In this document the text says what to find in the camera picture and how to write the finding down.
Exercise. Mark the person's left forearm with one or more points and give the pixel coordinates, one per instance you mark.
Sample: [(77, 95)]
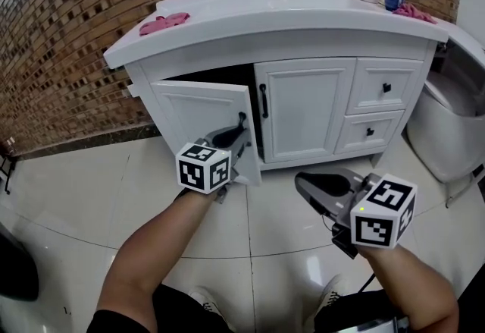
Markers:
[(151, 248)]

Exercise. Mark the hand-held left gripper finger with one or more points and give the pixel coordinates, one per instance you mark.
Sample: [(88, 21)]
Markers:
[(238, 147), (209, 136)]

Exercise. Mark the black metal stand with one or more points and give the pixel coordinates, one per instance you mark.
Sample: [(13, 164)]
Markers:
[(7, 160)]

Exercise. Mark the small white drawer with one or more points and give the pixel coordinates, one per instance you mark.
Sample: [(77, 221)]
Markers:
[(352, 132)]

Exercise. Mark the white cabinet door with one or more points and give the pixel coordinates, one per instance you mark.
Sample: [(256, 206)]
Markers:
[(307, 115), (197, 111)]

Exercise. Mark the pink cloth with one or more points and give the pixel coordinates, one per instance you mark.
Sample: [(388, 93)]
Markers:
[(411, 12), (159, 25)]

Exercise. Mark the person's left white shoe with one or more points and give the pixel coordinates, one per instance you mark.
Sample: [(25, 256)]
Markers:
[(206, 305)]

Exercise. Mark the white vanity cabinet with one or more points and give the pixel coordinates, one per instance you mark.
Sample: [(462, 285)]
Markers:
[(303, 51)]

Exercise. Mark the white toilet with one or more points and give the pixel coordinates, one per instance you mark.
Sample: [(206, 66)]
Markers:
[(435, 142)]

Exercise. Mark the large white drawer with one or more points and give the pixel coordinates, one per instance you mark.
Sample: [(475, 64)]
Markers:
[(367, 85)]

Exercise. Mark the silver body-worn box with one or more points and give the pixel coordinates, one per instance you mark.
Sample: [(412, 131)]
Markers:
[(379, 327)]

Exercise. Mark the person's white shoe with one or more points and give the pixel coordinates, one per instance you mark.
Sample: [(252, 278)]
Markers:
[(331, 293), (206, 305)]

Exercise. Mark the black drawer knob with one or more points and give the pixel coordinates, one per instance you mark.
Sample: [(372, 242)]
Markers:
[(386, 88), (370, 132)]

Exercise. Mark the person's right white shoe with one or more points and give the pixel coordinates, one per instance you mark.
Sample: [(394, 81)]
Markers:
[(331, 293)]

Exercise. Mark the white sink countertop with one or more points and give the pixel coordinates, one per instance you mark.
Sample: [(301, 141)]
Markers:
[(265, 26)]

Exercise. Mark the person's right forearm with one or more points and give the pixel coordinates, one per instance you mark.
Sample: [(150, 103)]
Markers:
[(409, 286)]

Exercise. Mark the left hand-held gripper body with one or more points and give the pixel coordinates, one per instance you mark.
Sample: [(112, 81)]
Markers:
[(201, 168)]

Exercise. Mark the person's black trousers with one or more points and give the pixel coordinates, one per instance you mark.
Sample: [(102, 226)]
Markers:
[(178, 312)]

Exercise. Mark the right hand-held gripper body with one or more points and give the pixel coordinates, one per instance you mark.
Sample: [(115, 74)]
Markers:
[(379, 221)]

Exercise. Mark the black round object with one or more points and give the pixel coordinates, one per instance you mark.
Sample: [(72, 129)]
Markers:
[(17, 271)]

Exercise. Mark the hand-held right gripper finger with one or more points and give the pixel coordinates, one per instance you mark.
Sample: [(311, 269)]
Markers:
[(354, 178), (329, 206)]

